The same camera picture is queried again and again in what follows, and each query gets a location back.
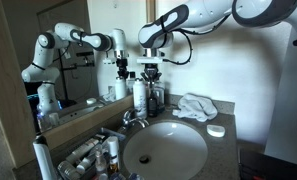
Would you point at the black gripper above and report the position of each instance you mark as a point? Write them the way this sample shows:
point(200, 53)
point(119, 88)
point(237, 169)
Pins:
point(152, 68)

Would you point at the black pump bottle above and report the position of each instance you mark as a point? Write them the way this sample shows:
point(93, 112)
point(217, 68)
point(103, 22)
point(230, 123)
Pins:
point(152, 105)

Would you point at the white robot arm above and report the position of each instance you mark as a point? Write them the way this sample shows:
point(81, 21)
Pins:
point(201, 13)

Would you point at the white EECS water bottle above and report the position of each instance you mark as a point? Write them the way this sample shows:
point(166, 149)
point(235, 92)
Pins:
point(139, 100)

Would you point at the white capped clear bottle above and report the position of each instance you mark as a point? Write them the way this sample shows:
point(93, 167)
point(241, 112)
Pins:
point(113, 148)

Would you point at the pinkish clear bottle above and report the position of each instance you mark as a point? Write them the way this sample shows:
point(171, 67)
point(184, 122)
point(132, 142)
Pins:
point(100, 165)

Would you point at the clear ribbed bottle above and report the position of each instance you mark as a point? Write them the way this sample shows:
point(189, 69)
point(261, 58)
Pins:
point(68, 170)

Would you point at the chrome faucet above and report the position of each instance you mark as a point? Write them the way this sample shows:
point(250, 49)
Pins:
point(129, 118)

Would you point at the white terry towel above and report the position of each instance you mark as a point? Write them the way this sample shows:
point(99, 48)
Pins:
point(194, 106)

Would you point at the white oval sink basin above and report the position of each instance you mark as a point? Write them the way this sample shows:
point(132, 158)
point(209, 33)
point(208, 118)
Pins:
point(174, 150)

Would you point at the chrome sink drain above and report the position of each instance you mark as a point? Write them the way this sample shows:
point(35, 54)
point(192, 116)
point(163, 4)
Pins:
point(144, 159)

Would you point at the white soap bar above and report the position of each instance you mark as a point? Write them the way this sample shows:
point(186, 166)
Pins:
point(216, 131)

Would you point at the blue contact lens blister strip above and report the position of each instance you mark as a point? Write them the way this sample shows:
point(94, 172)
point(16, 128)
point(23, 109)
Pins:
point(136, 176)
point(117, 176)

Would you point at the small white tube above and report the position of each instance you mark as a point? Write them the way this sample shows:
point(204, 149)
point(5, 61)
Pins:
point(86, 163)

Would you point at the grey organizer tray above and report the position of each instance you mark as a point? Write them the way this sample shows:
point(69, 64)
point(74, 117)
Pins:
point(88, 168)

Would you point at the tall white cylinder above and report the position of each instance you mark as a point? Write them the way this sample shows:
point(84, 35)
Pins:
point(44, 160)

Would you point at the wood framed mirror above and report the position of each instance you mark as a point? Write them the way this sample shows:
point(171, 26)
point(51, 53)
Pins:
point(8, 100)

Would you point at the black case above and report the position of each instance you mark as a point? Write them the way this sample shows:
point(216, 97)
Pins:
point(271, 166)

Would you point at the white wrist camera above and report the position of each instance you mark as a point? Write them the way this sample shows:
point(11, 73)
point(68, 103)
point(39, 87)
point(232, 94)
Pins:
point(149, 60)

